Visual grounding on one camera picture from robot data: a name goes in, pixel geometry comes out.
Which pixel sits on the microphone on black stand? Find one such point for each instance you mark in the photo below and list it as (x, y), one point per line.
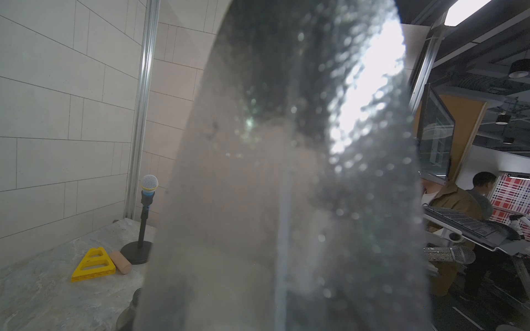
(138, 252)

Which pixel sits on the wooden cylinder block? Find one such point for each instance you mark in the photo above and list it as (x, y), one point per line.
(121, 263)

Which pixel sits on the yellow triangle block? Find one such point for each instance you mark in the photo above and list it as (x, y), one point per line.
(96, 263)

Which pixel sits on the dark grey bottle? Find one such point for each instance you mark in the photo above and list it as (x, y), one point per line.
(126, 319)

